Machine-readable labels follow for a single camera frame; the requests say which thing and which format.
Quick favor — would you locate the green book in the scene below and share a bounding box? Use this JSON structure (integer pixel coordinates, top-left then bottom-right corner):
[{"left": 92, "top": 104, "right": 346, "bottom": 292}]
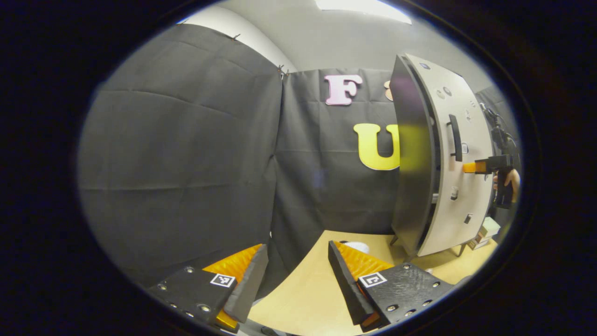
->
[{"left": 480, "top": 216, "right": 501, "bottom": 238}]

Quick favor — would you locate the white fluffy ball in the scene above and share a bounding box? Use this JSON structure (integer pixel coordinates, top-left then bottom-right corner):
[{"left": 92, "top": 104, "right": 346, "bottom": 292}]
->
[{"left": 340, "top": 240, "right": 370, "bottom": 255}]

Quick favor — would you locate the black backdrop cloth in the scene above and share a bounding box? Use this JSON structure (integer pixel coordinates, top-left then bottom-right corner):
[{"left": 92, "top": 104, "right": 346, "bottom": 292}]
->
[{"left": 77, "top": 23, "right": 521, "bottom": 299}]

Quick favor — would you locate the large ceiling light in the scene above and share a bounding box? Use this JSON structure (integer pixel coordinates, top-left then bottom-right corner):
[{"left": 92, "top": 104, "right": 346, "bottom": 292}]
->
[{"left": 315, "top": 0, "right": 412, "bottom": 24}]

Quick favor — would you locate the beige cabinet door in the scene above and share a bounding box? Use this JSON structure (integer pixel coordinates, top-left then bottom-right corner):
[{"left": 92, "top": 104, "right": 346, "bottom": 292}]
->
[{"left": 406, "top": 53, "right": 495, "bottom": 257}]

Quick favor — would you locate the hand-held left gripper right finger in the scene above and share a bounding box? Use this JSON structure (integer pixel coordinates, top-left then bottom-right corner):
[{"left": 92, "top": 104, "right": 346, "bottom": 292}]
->
[{"left": 327, "top": 240, "right": 456, "bottom": 333}]

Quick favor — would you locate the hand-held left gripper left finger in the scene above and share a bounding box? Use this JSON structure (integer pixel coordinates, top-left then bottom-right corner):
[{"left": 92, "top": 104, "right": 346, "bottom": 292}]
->
[{"left": 146, "top": 244, "right": 270, "bottom": 333}]

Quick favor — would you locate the grey cabinet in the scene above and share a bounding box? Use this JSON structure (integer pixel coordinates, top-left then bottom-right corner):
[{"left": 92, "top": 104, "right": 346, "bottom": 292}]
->
[{"left": 389, "top": 54, "right": 467, "bottom": 259}]

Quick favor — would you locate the black cable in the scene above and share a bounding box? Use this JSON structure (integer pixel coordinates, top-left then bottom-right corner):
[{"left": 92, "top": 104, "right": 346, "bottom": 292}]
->
[{"left": 479, "top": 102, "right": 514, "bottom": 140}]

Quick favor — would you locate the black door handle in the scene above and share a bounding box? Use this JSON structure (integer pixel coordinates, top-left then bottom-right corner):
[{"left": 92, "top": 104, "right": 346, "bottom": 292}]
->
[{"left": 446, "top": 114, "right": 463, "bottom": 162}]

